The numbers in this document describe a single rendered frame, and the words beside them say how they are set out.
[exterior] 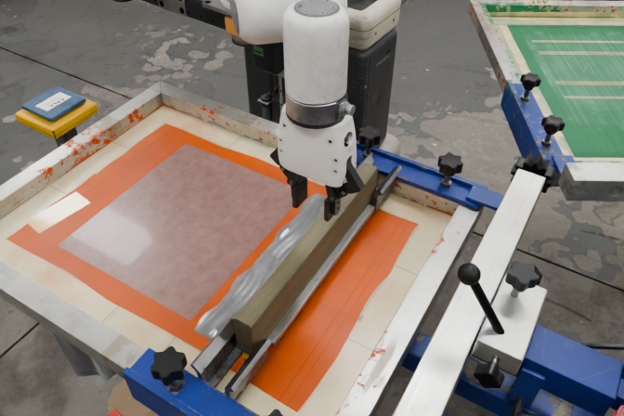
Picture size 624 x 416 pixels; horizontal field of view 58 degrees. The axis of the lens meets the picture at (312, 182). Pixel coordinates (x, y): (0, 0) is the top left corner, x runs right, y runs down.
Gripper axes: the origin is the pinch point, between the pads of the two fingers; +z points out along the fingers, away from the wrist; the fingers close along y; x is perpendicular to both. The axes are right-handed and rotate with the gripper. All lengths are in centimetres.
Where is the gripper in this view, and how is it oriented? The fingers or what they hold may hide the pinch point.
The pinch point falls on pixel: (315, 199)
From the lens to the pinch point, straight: 80.3
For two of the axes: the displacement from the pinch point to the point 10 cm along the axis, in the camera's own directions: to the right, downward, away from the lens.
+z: 0.0, 7.6, 6.5
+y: -8.6, -3.4, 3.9
